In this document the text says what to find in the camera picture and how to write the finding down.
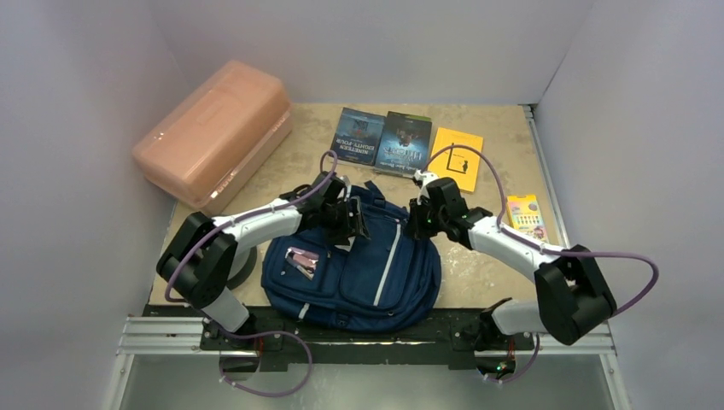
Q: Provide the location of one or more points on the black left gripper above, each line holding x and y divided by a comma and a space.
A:
352, 226

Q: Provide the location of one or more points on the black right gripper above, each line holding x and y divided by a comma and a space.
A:
423, 220

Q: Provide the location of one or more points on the pink highlighter marker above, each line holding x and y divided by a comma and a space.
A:
303, 261

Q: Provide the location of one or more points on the navy blue student backpack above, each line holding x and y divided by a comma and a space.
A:
382, 284

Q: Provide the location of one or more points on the colourful crayon box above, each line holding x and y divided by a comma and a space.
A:
524, 215

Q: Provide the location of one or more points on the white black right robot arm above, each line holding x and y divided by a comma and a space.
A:
572, 296

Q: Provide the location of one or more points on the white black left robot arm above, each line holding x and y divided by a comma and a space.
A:
203, 253

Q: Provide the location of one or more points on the yellow paperback book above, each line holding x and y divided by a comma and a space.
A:
459, 164

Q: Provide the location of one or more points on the dark blue paperback book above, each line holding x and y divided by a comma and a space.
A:
404, 145

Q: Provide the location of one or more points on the Nineteen Eighty-Four paperback book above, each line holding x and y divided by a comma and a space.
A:
357, 137

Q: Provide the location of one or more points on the grey round disc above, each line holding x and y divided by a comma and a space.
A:
242, 266

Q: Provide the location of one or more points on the translucent pink storage box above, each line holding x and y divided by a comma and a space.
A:
217, 138

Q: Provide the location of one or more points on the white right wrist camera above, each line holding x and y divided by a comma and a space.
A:
422, 179

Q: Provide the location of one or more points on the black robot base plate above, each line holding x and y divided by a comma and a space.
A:
457, 338

